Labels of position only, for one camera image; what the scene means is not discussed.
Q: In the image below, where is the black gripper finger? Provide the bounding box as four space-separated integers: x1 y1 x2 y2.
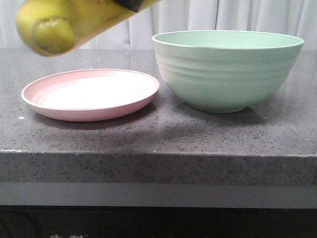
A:
114 0 144 12

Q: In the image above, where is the yellow banana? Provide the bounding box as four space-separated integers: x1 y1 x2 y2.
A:
15 0 156 56

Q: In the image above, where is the green ribbed bowl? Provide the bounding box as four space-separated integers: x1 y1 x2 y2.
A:
152 30 304 113

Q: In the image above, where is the pink plate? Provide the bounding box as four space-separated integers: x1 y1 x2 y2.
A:
21 68 159 122

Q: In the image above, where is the pale grey-green curtain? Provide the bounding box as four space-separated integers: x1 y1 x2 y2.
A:
0 0 317 50

